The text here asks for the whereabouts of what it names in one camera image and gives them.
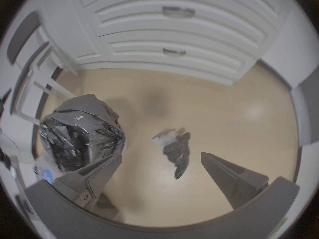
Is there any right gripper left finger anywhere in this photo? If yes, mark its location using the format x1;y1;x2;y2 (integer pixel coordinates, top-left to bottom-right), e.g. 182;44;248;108
53;153;122;207

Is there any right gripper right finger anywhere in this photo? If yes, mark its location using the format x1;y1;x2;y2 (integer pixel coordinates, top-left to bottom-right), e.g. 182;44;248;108
201;152;269;210

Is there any black plastic bag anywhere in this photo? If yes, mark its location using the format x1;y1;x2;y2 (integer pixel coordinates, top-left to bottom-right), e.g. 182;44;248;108
39;94;126;175

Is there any white printed wrapper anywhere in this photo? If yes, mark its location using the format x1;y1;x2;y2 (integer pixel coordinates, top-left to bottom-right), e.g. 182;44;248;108
153;130;178;149

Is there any crumpled black plastic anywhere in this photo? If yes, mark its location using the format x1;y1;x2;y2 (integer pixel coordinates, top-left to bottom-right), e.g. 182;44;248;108
163;131;192;180

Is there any grey curtain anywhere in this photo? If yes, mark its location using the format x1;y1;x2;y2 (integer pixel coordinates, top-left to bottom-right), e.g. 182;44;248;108
290;66;319;146

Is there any white wardrobe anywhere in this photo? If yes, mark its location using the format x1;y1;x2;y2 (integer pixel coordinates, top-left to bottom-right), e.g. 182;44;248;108
37;0;292;85

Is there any white chair with grey seat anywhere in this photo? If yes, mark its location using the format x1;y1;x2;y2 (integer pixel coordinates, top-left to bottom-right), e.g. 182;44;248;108
6;11;79;124

